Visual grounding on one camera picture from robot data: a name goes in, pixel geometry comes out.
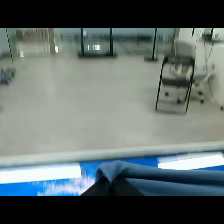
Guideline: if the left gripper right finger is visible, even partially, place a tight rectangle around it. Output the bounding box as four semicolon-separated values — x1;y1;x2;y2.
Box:
112;177;146;197

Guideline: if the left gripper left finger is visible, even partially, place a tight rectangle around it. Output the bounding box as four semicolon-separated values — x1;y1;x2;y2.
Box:
81;177;113;197

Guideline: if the grey-blue shirt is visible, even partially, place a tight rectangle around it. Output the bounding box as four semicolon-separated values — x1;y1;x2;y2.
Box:
95;159;224;197

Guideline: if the black metal rack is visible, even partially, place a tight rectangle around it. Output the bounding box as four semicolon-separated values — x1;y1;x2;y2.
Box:
154;55;196;115

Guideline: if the white office chair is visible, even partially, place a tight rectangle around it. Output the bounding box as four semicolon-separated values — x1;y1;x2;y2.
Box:
173;39;216;105

